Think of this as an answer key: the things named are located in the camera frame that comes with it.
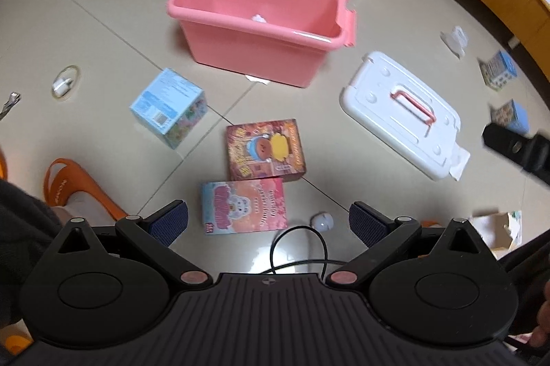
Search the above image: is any crumpled clear plastic wrapper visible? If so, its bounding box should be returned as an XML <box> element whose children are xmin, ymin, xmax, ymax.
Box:
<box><xmin>440</xmin><ymin>26</ymin><xmax>468</xmax><ymax>58</ymax></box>

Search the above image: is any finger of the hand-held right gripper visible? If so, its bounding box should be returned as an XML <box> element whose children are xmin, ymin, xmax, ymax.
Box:
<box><xmin>481</xmin><ymin>123</ymin><xmax>550</xmax><ymax>188</ymax></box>

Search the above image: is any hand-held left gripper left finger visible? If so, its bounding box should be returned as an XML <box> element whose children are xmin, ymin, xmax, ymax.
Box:
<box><xmin>52</xmin><ymin>200</ymin><xmax>212</xmax><ymax>289</ymax></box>

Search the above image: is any person's dark trouser leg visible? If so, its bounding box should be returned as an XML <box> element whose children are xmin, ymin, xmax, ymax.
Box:
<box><xmin>500</xmin><ymin>226</ymin><xmax>550</xmax><ymax>349</ymax></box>
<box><xmin>0</xmin><ymin>177</ymin><xmax>65</xmax><ymax>326</ymax></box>

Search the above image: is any open white cardboard box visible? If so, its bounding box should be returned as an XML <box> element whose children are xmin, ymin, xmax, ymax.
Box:
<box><xmin>468</xmin><ymin>211</ymin><xmax>523</xmax><ymax>261</ymax></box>

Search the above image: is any small blue patterned box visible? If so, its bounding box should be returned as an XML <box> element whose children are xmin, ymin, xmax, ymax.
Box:
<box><xmin>479</xmin><ymin>51</ymin><xmax>516</xmax><ymax>92</ymax></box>
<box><xmin>491</xmin><ymin>99</ymin><xmax>530</xmax><ymax>133</ymax></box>

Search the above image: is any orange slipper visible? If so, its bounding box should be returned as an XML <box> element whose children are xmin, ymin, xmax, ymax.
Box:
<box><xmin>44</xmin><ymin>159</ymin><xmax>129</xmax><ymax>220</ymax></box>

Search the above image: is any white lid with pink handle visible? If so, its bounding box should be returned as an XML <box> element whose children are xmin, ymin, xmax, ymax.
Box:
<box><xmin>339</xmin><ymin>51</ymin><xmax>471</xmax><ymax>182</ymax></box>

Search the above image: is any crinkled silver wrapper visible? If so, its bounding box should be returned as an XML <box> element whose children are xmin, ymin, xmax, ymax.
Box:
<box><xmin>0</xmin><ymin>92</ymin><xmax>21</xmax><ymax>121</ymax></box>

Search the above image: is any maroon toy box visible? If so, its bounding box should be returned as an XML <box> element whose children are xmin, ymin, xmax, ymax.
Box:
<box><xmin>225</xmin><ymin>119</ymin><xmax>308</xmax><ymax>182</ymax></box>

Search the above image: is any person's foot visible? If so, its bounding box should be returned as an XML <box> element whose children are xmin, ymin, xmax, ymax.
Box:
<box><xmin>54</xmin><ymin>192</ymin><xmax>114</xmax><ymax>226</ymax></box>

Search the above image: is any pink toy box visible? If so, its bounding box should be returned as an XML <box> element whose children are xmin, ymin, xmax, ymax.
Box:
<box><xmin>201</xmin><ymin>178</ymin><xmax>289</xmax><ymax>235</ymax></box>

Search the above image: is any clear tape roll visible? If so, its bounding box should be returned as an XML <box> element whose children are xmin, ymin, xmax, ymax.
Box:
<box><xmin>51</xmin><ymin>65</ymin><xmax>82</xmax><ymax>99</ymax></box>

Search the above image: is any light blue toy box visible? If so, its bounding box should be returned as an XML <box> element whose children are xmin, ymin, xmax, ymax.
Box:
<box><xmin>130</xmin><ymin>68</ymin><xmax>208</xmax><ymax>149</ymax></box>

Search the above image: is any orange plastic object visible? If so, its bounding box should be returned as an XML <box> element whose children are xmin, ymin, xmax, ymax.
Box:
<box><xmin>0</xmin><ymin>332</ymin><xmax>33</xmax><ymax>358</ymax></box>

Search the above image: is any small white ball toy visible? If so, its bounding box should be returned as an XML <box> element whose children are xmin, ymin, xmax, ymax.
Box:
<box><xmin>311</xmin><ymin>212</ymin><xmax>334</xmax><ymax>233</ymax></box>

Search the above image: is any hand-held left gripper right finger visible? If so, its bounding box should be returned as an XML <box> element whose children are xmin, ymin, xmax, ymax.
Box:
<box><xmin>327</xmin><ymin>201</ymin><xmax>488</xmax><ymax>288</ymax></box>

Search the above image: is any pink plastic storage box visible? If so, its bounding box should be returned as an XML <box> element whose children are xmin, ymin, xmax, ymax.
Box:
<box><xmin>167</xmin><ymin>0</ymin><xmax>357</xmax><ymax>88</ymax></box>

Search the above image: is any black cable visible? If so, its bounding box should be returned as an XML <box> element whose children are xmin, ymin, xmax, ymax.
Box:
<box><xmin>271</xmin><ymin>226</ymin><xmax>347</xmax><ymax>274</ymax></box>

